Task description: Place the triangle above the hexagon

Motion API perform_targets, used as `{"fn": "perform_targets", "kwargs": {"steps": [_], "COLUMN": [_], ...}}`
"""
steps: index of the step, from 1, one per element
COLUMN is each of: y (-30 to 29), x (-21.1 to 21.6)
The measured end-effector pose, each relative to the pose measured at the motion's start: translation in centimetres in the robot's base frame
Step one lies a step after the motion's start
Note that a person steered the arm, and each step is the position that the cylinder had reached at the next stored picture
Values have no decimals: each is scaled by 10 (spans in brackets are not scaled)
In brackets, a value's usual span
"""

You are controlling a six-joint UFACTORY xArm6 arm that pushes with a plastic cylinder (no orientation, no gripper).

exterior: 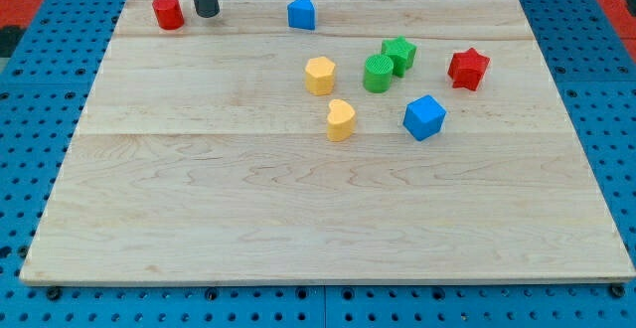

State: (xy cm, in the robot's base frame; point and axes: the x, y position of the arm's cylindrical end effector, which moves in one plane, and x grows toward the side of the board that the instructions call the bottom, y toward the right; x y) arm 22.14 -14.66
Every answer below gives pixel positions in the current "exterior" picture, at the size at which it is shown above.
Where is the yellow hexagon block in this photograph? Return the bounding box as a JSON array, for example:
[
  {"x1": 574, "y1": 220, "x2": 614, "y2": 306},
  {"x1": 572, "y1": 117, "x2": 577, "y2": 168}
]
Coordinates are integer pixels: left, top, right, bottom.
[{"x1": 305, "y1": 57, "x2": 336, "y2": 96}]

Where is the blue triangle block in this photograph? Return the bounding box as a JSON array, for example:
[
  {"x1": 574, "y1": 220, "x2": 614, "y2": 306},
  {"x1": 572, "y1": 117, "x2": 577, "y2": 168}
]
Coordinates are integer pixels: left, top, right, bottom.
[{"x1": 287, "y1": 0, "x2": 316, "y2": 31}]

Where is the yellow heart block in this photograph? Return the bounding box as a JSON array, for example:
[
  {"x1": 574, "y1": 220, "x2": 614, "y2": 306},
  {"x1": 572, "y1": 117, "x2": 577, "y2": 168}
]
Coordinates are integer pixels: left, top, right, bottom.
[{"x1": 326, "y1": 99, "x2": 357, "y2": 142}]

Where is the green cylinder block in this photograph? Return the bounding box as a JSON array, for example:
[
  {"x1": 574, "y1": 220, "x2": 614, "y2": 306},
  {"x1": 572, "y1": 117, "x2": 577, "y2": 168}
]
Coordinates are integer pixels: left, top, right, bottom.
[{"x1": 363, "y1": 54, "x2": 394, "y2": 93}]

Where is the light wooden board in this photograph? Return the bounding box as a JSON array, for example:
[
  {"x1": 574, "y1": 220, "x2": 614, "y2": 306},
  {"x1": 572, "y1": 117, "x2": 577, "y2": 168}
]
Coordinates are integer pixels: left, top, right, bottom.
[{"x1": 20, "y1": 0, "x2": 635, "y2": 286}]

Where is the blue cube block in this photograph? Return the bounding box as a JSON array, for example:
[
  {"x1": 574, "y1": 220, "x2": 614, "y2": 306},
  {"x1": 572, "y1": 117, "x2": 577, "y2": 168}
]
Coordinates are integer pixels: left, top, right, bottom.
[{"x1": 402, "y1": 95, "x2": 446, "y2": 141}]

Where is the green star block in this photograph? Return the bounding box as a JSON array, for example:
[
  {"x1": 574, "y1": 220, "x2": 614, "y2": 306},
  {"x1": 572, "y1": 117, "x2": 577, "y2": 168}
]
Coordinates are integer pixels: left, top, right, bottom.
[{"x1": 381, "y1": 36, "x2": 417, "y2": 78}]

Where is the red star block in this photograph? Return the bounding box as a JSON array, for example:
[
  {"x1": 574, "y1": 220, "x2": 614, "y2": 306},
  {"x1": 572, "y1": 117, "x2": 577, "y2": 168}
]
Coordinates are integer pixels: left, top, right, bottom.
[{"x1": 447, "y1": 48, "x2": 490, "y2": 91}]

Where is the red cylinder block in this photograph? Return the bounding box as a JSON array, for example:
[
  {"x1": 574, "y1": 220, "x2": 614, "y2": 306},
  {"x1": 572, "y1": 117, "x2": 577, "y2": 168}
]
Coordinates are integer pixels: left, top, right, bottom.
[{"x1": 152, "y1": 0, "x2": 185, "y2": 30}]

